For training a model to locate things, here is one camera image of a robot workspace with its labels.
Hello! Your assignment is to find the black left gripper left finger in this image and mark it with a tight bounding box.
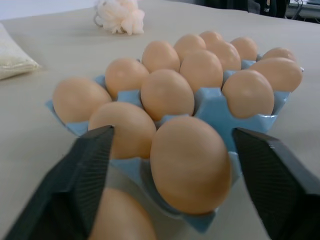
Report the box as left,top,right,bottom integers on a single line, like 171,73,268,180
4,125,116,240

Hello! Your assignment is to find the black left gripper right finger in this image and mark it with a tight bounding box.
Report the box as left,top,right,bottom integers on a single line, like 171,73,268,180
232,127,320,240

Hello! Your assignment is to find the brown egg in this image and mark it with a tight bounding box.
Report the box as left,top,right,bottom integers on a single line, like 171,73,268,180
87,101,158,161
179,49,224,90
173,33,207,62
206,41,242,72
149,116,232,216
89,187,158,240
52,76,113,124
221,69,275,120
260,47,297,63
248,57,304,94
141,40,181,74
229,36,259,62
199,30,224,46
104,57,151,99
140,69,196,122

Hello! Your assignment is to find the blue egg tray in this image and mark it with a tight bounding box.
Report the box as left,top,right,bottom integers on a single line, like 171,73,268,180
44,53,305,236

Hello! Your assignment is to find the white textured bag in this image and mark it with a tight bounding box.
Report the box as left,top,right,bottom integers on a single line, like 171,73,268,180
0,22,42,81

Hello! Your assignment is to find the pale peach bath pouf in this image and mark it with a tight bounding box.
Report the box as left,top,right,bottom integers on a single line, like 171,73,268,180
93,0,146,36

